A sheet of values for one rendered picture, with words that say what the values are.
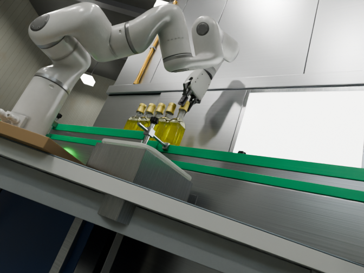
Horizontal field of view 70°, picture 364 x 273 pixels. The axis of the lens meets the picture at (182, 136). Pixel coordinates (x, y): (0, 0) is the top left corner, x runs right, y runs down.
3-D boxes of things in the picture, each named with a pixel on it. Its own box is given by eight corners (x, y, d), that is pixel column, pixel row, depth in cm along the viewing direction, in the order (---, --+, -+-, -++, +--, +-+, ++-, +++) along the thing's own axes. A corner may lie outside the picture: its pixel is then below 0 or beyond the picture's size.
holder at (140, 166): (193, 216, 73) (201, 189, 75) (131, 183, 52) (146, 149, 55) (148, 202, 83) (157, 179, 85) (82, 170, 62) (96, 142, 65)
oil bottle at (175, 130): (169, 173, 95) (188, 123, 103) (162, 167, 91) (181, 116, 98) (158, 170, 98) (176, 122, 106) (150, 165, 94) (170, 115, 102)
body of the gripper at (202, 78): (203, 78, 114) (190, 98, 112) (193, 63, 106) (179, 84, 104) (217, 81, 109) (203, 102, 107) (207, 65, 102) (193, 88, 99)
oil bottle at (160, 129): (157, 170, 98) (176, 122, 106) (148, 164, 94) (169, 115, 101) (146, 168, 102) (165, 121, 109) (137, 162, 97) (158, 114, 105)
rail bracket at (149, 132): (162, 165, 89) (175, 133, 94) (132, 143, 77) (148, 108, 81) (156, 164, 91) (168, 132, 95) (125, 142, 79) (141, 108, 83)
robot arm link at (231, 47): (193, 43, 88) (205, 52, 107) (226, 60, 86) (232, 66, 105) (205, 19, 85) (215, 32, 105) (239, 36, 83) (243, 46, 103)
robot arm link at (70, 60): (77, 101, 73) (101, 56, 78) (43, 70, 61) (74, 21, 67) (52, 96, 76) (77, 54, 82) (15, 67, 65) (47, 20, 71)
